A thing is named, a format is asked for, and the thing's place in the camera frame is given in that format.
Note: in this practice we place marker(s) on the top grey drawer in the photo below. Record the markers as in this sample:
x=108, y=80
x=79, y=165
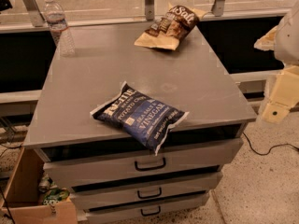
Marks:
x=100, y=169

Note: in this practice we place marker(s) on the grey drawer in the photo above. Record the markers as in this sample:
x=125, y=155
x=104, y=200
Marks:
x=100, y=169
x=145, y=189
x=148, y=208

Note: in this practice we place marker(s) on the cardboard box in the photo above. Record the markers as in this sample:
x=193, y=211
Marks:
x=23, y=200

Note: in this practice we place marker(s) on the clear plastic water bottle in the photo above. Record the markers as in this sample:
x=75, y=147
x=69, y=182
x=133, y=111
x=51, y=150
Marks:
x=59, y=29

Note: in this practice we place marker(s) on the brown chip bag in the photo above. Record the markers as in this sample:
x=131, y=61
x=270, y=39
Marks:
x=171, y=28

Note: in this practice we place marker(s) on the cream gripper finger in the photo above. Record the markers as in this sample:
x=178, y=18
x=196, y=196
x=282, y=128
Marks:
x=283, y=95

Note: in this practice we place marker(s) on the green snack bag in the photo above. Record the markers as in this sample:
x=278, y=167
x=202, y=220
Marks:
x=54, y=196

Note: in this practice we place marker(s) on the blue chip bag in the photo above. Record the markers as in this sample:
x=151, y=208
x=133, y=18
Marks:
x=146, y=119

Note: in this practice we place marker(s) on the grey drawer cabinet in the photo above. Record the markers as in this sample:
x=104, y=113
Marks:
x=190, y=78

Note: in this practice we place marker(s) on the metal window rail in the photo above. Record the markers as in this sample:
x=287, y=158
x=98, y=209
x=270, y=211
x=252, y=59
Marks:
x=124, y=19

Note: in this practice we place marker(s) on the middle grey drawer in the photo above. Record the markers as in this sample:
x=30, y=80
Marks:
x=145, y=189

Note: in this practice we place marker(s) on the bottom grey drawer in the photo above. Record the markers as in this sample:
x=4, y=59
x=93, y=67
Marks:
x=148, y=208

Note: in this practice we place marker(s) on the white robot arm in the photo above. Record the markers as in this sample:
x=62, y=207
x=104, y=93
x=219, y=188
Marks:
x=286, y=41

